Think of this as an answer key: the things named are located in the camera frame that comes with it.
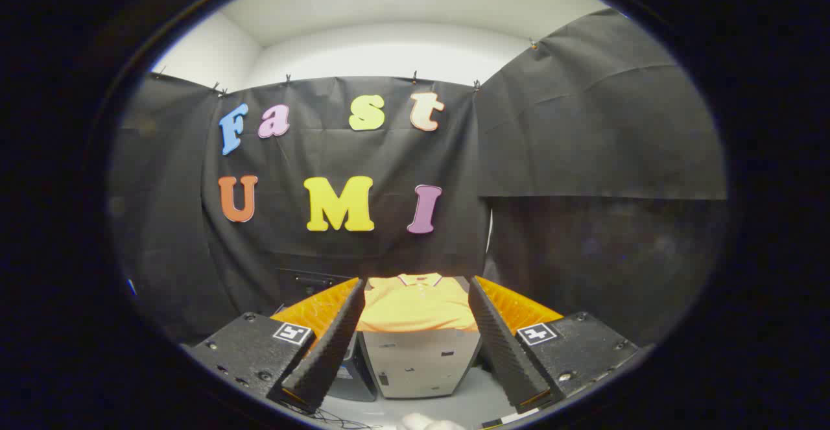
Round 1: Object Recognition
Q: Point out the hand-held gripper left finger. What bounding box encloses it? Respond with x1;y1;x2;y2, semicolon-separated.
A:
185;278;367;414

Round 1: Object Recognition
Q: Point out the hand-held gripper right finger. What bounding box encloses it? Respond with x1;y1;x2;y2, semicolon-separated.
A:
467;276;641;414

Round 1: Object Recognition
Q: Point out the orange polo shirt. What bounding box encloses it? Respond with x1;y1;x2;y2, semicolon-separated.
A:
355;273;479;333

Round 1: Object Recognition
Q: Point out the black backdrop cloth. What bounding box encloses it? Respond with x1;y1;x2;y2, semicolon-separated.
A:
107;8;728;346

